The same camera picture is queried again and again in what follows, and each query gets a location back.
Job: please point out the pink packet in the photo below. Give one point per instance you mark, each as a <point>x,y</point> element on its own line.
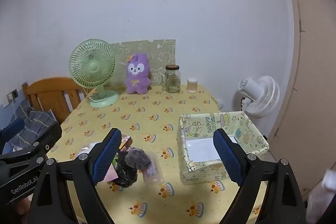
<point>110,174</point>

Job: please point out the glass jar with dark lid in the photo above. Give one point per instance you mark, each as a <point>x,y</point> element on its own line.
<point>173,82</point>

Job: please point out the white cloth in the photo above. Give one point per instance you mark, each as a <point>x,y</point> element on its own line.
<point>323,197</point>

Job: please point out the beige cartoon printed board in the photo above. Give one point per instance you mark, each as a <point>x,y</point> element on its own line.
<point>157,56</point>

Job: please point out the green cartoon tissue pack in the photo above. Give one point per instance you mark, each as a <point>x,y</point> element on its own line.
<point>114,161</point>

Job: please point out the white floor fan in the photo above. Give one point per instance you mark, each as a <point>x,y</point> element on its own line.
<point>265,98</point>

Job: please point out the beige wooden door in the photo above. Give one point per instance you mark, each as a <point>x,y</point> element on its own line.
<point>315,56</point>

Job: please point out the yellow cake printed tablecloth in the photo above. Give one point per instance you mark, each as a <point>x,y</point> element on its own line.
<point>147,113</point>

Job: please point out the grey cloth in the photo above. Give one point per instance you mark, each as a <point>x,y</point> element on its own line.
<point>136,157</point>

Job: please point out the person's left forearm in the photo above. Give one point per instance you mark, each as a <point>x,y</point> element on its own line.
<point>22,207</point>

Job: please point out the wooden chair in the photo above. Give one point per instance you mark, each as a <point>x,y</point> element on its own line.
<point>47,92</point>

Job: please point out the purple plush toy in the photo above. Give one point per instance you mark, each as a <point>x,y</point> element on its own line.
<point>136,79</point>

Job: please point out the yellow cartoon tissue pack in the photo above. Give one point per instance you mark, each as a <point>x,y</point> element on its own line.
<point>126,141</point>

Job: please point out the green desk fan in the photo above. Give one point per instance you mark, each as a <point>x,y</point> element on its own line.
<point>93,66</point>

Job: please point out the cotton swab container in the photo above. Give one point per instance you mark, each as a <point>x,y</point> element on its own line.
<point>192,85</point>

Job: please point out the wall socket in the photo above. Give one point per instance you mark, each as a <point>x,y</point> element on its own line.
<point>14,94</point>

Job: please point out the blue plaid cloth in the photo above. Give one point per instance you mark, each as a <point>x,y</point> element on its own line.
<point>36,121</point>

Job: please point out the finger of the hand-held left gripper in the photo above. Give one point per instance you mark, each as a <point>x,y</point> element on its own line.
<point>39,148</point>
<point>13,130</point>

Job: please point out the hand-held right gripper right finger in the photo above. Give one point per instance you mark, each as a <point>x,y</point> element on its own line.
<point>227,158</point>

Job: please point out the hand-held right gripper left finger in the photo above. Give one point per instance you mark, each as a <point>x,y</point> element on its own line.
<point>107,155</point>

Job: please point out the clear plastic packet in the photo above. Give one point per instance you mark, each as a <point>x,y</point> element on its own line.
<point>153,169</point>

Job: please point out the black plastic bag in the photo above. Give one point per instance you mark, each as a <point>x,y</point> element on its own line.
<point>126,175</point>

